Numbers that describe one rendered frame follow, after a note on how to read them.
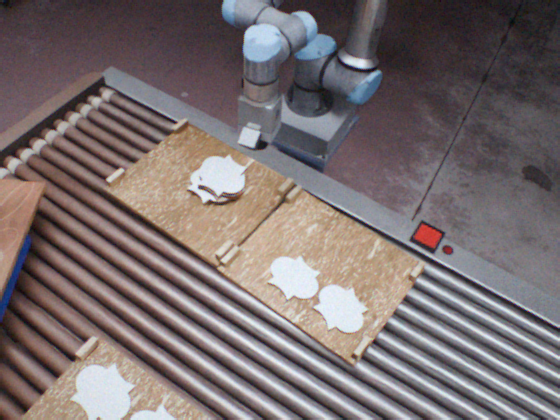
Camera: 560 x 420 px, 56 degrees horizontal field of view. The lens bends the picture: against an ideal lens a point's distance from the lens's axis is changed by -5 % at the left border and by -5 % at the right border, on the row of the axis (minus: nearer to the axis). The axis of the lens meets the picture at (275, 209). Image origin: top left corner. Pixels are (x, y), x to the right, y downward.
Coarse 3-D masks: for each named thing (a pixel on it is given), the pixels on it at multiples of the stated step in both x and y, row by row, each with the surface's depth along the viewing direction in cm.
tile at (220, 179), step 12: (204, 168) 150; (216, 168) 151; (228, 168) 151; (204, 180) 148; (216, 180) 148; (228, 180) 148; (240, 180) 148; (216, 192) 145; (228, 192) 146; (240, 192) 147
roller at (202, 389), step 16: (32, 256) 138; (32, 272) 136; (48, 272) 135; (64, 288) 133; (80, 304) 131; (96, 304) 131; (96, 320) 129; (112, 320) 128; (128, 336) 126; (144, 352) 124; (160, 352) 124; (160, 368) 123; (176, 368) 122; (192, 384) 120; (208, 384) 120; (208, 400) 118; (224, 400) 118; (224, 416) 118; (240, 416) 116; (256, 416) 117
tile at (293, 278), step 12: (276, 264) 138; (288, 264) 138; (300, 264) 138; (276, 276) 136; (288, 276) 136; (300, 276) 136; (312, 276) 136; (288, 288) 134; (300, 288) 134; (312, 288) 134; (288, 300) 132
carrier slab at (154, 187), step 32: (192, 128) 168; (160, 160) 159; (192, 160) 160; (128, 192) 151; (160, 192) 151; (256, 192) 154; (288, 192) 155; (160, 224) 145; (192, 224) 145; (224, 224) 146; (256, 224) 147
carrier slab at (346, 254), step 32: (288, 224) 147; (320, 224) 148; (352, 224) 149; (256, 256) 140; (288, 256) 141; (320, 256) 141; (352, 256) 142; (384, 256) 143; (256, 288) 134; (320, 288) 136; (384, 288) 137; (288, 320) 130; (320, 320) 130; (384, 320) 131; (352, 352) 125
